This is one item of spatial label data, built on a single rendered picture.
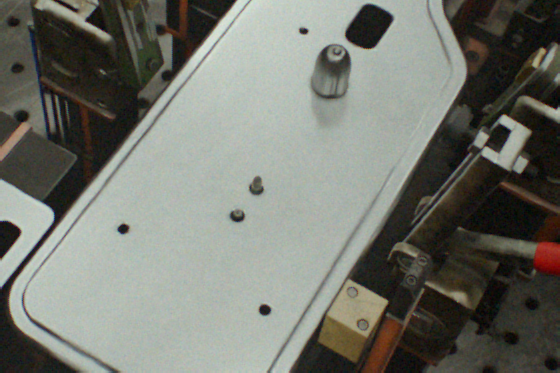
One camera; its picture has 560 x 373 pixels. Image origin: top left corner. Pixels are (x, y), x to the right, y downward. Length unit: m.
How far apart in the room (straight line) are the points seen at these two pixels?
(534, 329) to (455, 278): 0.41
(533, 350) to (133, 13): 0.58
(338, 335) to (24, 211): 0.27
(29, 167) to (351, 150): 0.27
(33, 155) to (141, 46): 0.13
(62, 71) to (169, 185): 0.18
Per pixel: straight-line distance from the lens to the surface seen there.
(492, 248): 0.77
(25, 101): 1.30
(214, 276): 0.84
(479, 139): 0.68
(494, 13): 1.43
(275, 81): 0.94
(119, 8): 0.88
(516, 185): 0.98
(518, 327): 1.21
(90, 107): 1.01
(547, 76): 0.87
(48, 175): 0.91
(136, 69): 0.93
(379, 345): 0.72
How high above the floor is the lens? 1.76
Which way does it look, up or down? 59 degrees down
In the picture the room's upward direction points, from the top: 10 degrees clockwise
